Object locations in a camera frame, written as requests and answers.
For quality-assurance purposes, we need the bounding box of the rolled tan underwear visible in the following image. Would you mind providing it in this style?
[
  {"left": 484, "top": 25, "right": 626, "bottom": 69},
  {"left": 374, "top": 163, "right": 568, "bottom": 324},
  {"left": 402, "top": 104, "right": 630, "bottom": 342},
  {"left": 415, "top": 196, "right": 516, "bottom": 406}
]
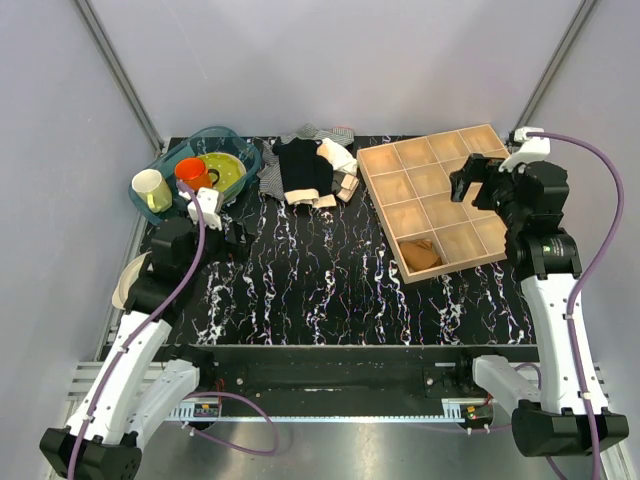
[{"left": 399, "top": 239, "right": 443, "bottom": 271}]

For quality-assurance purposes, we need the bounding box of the pale yellow mug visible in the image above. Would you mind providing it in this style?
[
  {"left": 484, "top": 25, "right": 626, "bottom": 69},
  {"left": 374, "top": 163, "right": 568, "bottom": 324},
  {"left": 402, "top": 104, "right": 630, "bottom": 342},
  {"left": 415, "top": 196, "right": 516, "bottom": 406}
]
[{"left": 131, "top": 169, "right": 173, "bottom": 213}]

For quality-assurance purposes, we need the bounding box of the striped grey garment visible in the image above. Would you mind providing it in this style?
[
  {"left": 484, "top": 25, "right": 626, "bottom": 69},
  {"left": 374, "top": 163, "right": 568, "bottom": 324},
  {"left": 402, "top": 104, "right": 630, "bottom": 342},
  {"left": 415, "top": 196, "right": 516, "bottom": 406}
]
[{"left": 258, "top": 124, "right": 355, "bottom": 202}]

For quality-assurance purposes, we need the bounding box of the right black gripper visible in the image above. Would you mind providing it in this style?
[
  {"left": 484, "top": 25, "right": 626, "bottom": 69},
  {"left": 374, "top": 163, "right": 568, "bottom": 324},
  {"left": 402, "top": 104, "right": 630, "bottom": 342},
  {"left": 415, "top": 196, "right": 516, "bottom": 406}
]
[{"left": 449, "top": 152, "right": 527, "bottom": 230}]

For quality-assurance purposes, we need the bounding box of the green dotted plate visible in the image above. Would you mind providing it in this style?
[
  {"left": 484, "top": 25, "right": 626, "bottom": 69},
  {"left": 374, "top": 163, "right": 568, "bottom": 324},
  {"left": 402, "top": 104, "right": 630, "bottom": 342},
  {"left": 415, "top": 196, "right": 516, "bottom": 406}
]
[{"left": 198, "top": 152, "right": 246, "bottom": 198}]

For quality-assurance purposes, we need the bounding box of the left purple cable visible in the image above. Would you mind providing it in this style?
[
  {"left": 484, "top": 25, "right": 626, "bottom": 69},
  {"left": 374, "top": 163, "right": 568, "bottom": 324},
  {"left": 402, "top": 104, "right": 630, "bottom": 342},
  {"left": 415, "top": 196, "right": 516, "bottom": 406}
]
[{"left": 64, "top": 181, "right": 281, "bottom": 480}]

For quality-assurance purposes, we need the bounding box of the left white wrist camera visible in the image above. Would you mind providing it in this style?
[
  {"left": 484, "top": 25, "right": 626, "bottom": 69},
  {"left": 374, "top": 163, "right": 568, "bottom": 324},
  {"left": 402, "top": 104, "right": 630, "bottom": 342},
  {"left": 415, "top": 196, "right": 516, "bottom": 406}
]
[{"left": 181, "top": 187, "right": 224, "bottom": 231}]

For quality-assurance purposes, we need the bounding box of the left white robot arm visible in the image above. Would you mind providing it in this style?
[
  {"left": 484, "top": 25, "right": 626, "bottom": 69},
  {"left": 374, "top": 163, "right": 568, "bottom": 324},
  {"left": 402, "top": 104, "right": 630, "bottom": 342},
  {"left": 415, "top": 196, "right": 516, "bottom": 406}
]
[{"left": 39, "top": 217, "right": 255, "bottom": 479}]

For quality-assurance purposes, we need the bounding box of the dark beige folded underwear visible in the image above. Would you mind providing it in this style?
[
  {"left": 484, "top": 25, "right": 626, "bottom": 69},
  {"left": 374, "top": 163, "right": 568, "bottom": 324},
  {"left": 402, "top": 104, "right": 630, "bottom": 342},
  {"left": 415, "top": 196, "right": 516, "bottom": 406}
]
[{"left": 332, "top": 171, "right": 359, "bottom": 203}]

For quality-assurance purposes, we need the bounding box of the purple cable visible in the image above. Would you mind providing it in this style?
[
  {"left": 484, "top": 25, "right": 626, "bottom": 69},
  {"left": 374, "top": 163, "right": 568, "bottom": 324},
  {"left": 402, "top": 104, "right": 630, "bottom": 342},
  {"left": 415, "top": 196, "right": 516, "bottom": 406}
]
[
  {"left": 64, "top": 181, "right": 281, "bottom": 480},
  {"left": 509, "top": 130, "right": 626, "bottom": 480}
]

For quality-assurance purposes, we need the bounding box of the orange mug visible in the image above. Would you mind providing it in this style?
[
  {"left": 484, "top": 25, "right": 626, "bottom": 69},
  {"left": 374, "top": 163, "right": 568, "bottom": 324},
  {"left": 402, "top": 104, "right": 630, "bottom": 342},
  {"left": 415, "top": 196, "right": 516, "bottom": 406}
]
[{"left": 174, "top": 157, "right": 220, "bottom": 191}]

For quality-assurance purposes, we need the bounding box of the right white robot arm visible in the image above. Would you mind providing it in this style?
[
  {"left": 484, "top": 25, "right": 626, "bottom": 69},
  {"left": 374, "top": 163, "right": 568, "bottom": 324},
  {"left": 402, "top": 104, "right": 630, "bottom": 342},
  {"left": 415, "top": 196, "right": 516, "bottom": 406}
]
[{"left": 449, "top": 153, "right": 629, "bottom": 458}]

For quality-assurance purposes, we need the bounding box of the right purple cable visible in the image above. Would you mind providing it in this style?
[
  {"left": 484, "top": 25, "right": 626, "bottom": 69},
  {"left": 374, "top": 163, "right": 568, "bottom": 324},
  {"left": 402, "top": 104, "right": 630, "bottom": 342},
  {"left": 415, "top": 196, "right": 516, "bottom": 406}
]
[{"left": 509, "top": 130, "right": 626, "bottom": 480}]

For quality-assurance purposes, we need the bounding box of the black underwear beige waistband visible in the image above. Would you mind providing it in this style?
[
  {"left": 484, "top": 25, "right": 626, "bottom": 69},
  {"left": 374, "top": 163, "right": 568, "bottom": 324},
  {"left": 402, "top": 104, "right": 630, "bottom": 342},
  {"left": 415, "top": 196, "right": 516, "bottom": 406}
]
[{"left": 273, "top": 138, "right": 337, "bottom": 209}]

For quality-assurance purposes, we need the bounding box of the beige white underwear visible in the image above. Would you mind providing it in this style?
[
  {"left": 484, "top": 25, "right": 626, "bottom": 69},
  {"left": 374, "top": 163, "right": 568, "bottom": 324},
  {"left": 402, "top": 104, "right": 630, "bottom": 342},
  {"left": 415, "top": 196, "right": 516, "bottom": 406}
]
[{"left": 317, "top": 138, "right": 358, "bottom": 176}]

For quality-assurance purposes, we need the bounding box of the wooden compartment tray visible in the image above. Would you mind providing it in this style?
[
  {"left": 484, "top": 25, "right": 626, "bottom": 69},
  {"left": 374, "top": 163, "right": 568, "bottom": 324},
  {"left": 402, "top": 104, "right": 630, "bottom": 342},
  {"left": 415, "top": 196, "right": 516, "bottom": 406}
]
[{"left": 357, "top": 124, "right": 508, "bottom": 283}]

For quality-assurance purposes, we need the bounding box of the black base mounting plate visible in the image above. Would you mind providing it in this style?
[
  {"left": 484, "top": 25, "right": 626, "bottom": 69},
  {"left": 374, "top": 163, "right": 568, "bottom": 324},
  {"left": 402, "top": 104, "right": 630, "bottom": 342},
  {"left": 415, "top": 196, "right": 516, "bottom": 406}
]
[{"left": 149, "top": 344, "right": 501, "bottom": 419}]

